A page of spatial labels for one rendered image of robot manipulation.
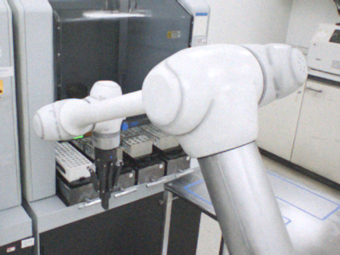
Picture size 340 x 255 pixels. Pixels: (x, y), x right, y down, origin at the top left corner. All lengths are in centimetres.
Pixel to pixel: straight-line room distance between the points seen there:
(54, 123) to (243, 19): 279
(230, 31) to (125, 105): 265
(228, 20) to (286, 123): 102
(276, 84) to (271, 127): 292
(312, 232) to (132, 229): 72
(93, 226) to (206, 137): 103
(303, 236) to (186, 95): 85
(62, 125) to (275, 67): 58
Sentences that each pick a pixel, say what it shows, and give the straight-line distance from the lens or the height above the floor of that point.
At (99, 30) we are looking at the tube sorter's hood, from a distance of 135.
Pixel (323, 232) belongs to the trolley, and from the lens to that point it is 137.
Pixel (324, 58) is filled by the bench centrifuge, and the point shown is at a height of 102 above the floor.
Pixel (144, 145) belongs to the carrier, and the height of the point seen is 86.
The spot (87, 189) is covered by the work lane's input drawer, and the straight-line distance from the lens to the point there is 145.
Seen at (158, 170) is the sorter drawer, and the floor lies 77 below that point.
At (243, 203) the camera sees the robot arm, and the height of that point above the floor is 122.
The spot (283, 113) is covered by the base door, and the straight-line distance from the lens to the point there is 353.
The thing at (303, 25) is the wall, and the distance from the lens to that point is 411.
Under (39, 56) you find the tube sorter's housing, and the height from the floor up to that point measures 128.
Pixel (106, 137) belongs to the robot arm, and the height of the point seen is 107.
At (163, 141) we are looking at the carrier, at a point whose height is 86.
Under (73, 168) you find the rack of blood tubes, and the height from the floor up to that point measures 87.
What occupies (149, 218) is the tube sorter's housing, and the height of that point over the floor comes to 55.
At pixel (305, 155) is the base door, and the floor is 20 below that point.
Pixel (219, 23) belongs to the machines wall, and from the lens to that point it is 340.
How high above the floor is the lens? 154
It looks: 19 degrees down
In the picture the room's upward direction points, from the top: 3 degrees clockwise
